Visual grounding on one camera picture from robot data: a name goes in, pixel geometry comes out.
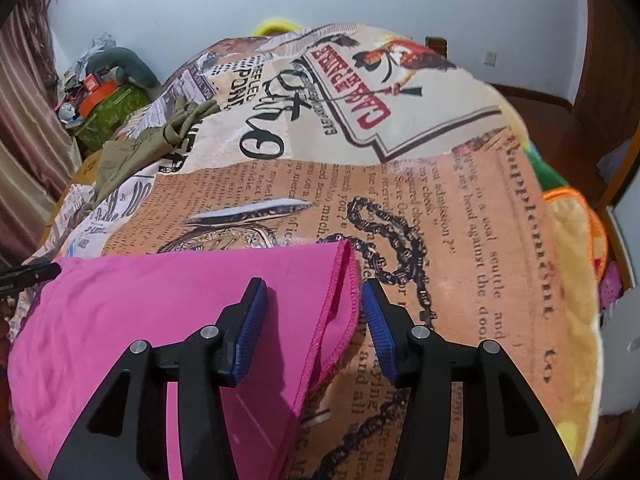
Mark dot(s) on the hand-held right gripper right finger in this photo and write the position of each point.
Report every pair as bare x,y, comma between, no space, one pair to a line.
380,332

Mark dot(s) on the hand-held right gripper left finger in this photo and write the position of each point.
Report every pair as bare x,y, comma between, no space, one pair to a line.
248,332

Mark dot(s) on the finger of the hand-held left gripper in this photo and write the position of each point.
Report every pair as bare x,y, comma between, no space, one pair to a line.
30,275

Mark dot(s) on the pink pants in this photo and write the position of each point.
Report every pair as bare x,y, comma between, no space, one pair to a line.
150,320

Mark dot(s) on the olive green pants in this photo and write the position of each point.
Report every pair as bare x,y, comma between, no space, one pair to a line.
145,145

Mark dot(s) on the printed blanket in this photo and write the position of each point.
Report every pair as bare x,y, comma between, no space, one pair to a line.
400,200

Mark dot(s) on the striped pink curtain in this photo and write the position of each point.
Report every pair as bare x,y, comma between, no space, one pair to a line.
30,135

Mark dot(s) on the green fabric storage box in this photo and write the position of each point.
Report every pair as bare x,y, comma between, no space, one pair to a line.
112,112

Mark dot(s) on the orange box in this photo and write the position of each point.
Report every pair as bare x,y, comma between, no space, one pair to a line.
97,92

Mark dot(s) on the yellow fleece blanket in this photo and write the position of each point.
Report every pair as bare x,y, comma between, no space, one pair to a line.
575,260

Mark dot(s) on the grey plush toy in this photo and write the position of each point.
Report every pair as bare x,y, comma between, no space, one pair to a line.
125,62

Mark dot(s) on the pile of clothes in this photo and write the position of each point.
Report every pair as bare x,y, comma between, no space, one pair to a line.
92,47

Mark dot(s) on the wooden bedpost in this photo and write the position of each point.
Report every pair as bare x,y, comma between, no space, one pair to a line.
435,44

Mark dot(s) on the yellow curved headboard cushion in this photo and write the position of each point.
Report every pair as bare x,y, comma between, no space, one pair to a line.
275,26

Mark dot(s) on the wooden door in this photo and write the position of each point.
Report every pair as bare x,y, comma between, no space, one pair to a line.
612,60

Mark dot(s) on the white wall socket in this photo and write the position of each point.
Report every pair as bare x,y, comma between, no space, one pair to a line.
490,57

